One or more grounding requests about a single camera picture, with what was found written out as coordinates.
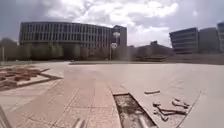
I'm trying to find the grey paved plaza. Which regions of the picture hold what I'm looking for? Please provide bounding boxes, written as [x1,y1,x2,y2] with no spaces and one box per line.
[0,60,224,128]

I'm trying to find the low dark building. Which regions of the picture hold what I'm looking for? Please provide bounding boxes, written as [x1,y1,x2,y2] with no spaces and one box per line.
[128,40,175,63]

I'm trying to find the large curved glass building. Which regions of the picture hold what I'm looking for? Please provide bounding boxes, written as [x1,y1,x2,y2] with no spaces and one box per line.
[18,21,128,61]

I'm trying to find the robot's own part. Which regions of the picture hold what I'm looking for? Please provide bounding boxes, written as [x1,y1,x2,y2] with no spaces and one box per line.
[73,117,87,128]
[137,116,150,128]

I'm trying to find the row of trees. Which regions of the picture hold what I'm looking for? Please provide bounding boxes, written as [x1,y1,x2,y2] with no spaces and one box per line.
[0,37,134,62]

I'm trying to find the broken paving slab pieces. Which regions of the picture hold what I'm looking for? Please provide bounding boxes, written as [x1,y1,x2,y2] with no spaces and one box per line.
[143,88,191,123]

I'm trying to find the dark office building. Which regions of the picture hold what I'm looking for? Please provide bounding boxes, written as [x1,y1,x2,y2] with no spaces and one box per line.
[168,27,200,55]

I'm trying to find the low bed with red plants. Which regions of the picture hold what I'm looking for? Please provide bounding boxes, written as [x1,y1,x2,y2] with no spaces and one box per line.
[0,64,64,93]

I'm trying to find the grey office building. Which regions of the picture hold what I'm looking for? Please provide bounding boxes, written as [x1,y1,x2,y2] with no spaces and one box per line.
[198,27,220,54]

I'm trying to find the tall building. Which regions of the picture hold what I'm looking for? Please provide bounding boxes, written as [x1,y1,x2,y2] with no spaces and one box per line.
[216,21,224,54]

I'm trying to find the lamp post with white globes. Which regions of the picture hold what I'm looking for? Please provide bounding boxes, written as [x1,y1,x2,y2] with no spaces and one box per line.
[109,30,121,62]

